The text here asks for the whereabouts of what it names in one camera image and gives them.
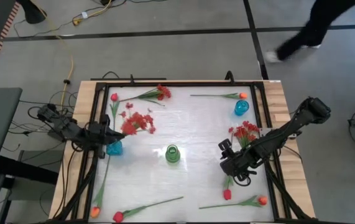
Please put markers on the black aluminium table frame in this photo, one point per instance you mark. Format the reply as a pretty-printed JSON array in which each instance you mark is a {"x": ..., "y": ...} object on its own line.
[{"x": 180, "y": 84}]

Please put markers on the red blossom spray long leaves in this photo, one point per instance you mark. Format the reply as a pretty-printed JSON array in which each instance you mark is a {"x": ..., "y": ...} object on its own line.
[{"x": 161, "y": 92}]

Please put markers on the green glass vase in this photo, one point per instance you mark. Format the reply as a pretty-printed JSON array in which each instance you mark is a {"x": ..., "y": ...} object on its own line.
[{"x": 173, "y": 154}]

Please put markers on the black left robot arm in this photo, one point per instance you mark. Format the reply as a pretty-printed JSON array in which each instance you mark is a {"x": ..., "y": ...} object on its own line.
[{"x": 68, "y": 130}]

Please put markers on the red artificial tulip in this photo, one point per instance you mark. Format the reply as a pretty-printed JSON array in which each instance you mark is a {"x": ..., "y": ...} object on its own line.
[
  {"x": 114, "y": 97},
  {"x": 227, "y": 194},
  {"x": 118, "y": 216}
]

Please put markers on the large blue glass vase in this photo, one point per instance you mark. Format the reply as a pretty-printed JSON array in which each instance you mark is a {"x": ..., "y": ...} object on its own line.
[{"x": 114, "y": 149}]

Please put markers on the orange artificial tulip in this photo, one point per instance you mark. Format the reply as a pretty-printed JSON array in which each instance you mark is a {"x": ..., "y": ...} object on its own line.
[
  {"x": 95, "y": 212},
  {"x": 262, "y": 200},
  {"x": 242, "y": 96}
]

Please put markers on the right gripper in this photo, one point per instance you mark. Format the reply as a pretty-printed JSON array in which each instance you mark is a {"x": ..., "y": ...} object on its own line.
[{"x": 245, "y": 160}]

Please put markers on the small blue glass vase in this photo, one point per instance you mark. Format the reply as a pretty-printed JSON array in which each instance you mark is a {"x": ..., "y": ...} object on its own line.
[{"x": 241, "y": 108}]

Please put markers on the small red blossom bunch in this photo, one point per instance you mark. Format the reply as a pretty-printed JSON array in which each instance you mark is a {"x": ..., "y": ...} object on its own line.
[{"x": 245, "y": 130}]

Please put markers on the black cone-shaped stand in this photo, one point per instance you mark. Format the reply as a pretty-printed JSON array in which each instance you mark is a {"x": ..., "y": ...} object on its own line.
[{"x": 32, "y": 12}]

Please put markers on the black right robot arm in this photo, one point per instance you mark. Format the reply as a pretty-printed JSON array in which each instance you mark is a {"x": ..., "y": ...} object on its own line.
[{"x": 289, "y": 126}]

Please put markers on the black rail clamp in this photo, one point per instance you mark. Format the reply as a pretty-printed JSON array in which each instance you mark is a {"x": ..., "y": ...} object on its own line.
[
  {"x": 229, "y": 76},
  {"x": 131, "y": 79}
]

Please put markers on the large red blossom bunch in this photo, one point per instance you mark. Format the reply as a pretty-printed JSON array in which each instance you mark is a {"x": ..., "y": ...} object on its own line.
[{"x": 133, "y": 123}]

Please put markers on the person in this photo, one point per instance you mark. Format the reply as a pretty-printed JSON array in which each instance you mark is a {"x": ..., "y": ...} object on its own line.
[{"x": 314, "y": 28}]

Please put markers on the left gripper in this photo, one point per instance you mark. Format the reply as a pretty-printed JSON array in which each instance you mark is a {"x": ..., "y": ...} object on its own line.
[{"x": 96, "y": 135}]

